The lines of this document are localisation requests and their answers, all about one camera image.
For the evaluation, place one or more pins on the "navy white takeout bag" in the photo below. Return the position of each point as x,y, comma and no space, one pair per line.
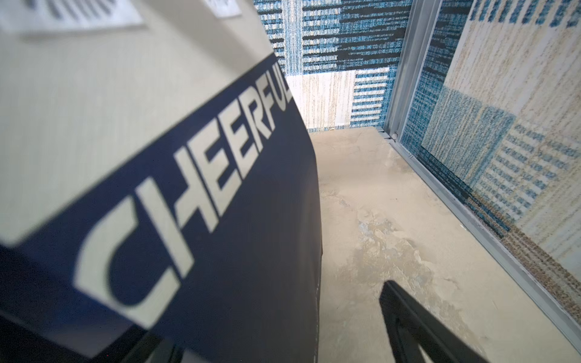
157,177

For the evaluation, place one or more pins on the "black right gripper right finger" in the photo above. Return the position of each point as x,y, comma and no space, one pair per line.
413,331

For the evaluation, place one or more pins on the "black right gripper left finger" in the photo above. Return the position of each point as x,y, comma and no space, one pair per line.
154,349

